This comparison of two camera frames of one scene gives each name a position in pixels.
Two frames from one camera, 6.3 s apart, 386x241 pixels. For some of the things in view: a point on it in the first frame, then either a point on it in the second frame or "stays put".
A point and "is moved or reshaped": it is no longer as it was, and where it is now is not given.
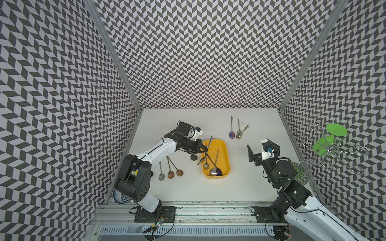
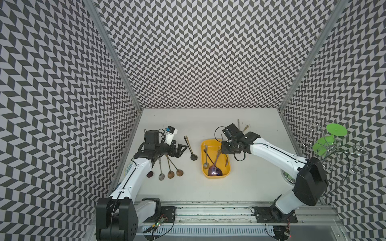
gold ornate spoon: (247, 126) stays put
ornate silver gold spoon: (206, 165) is moved or reshaped
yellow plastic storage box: (217, 163) stays put
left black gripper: (195, 150) to (178, 153)
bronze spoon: (171, 173) stays put
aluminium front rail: (187, 214) stays put
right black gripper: (257, 157) to (224, 149)
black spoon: (193, 157) stays put
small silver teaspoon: (161, 176) stays put
